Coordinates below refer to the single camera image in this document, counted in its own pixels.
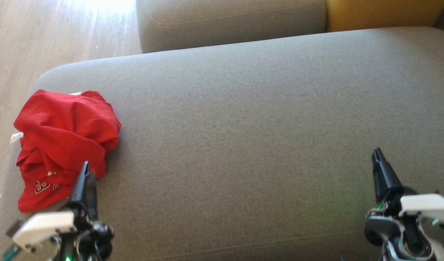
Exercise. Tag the grey sofa back cushion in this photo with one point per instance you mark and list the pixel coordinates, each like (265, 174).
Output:
(225, 21)

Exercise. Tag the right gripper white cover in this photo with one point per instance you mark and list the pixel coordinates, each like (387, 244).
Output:
(425, 206)

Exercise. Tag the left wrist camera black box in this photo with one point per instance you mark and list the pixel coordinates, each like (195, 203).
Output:
(14, 228)

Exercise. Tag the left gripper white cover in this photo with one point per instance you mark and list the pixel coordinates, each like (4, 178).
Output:
(44, 224)

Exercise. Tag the yellow sofa cushion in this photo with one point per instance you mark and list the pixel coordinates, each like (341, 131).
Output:
(381, 12)

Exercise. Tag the red basketball jersey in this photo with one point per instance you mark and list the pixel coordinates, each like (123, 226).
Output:
(69, 123)

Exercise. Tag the large grey sofa seat cushion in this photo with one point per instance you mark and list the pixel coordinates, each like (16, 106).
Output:
(243, 127)

